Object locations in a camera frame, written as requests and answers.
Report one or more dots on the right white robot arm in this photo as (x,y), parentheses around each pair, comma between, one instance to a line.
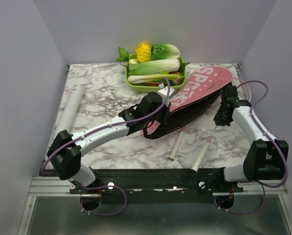
(267,156)

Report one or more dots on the pink racket bag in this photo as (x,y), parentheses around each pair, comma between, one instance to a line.
(196,96)

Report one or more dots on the white shuttlecock tube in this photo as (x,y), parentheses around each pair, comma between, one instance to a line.
(70,109)

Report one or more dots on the green vegetable basket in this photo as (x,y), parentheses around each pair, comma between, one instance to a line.
(154,86)

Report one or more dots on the dark green lettuce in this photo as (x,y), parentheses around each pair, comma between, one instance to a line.
(164,51)

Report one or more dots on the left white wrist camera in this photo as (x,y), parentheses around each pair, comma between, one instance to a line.
(163,92)

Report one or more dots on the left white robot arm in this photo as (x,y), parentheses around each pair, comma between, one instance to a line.
(67,149)

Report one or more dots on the yellow leafy vegetable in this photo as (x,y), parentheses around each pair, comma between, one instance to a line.
(143,52)

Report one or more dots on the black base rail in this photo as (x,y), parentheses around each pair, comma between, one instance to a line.
(156,186)

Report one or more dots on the white green napa cabbage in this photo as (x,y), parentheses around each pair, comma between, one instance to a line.
(154,67)

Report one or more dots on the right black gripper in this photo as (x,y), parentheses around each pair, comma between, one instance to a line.
(220,116)

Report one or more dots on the white green celery stalk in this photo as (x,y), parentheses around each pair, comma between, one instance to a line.
(138,79)

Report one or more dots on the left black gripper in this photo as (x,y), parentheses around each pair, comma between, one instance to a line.
(165,107)

